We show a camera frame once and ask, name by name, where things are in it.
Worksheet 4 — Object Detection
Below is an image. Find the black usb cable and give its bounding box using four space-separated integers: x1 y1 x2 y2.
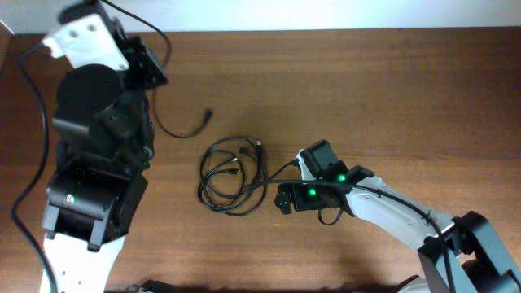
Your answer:
196 135 268 217
99 0 215 140

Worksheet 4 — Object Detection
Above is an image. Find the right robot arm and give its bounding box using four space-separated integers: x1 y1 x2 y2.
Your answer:
274 165 520 292

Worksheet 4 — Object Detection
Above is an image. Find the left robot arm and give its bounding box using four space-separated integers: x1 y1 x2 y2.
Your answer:
41 14 168 292

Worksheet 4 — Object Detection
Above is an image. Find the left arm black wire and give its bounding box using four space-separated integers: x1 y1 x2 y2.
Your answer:
10 40 60 293

